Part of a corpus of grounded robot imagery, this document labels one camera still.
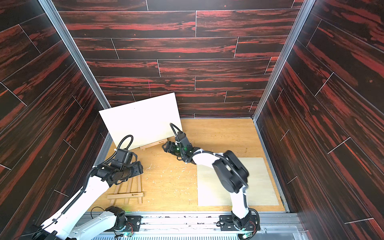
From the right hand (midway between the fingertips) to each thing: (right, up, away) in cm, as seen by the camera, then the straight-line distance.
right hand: (168, 146), depth 92 cm
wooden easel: (-6, +2, +9) cm, 11 cm away
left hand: (-14, -12, -11) cm, 21 cm away
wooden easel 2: (-19, -25, -14) cm, 34 cm away
